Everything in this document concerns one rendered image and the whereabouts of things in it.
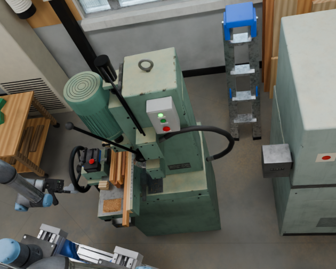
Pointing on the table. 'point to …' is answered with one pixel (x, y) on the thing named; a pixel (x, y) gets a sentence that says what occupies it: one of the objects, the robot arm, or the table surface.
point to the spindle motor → (92, 104)
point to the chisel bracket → (122, 144)
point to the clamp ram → (108, 158)
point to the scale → (132, 176)
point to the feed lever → (107, 141)
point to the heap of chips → (112, 205)
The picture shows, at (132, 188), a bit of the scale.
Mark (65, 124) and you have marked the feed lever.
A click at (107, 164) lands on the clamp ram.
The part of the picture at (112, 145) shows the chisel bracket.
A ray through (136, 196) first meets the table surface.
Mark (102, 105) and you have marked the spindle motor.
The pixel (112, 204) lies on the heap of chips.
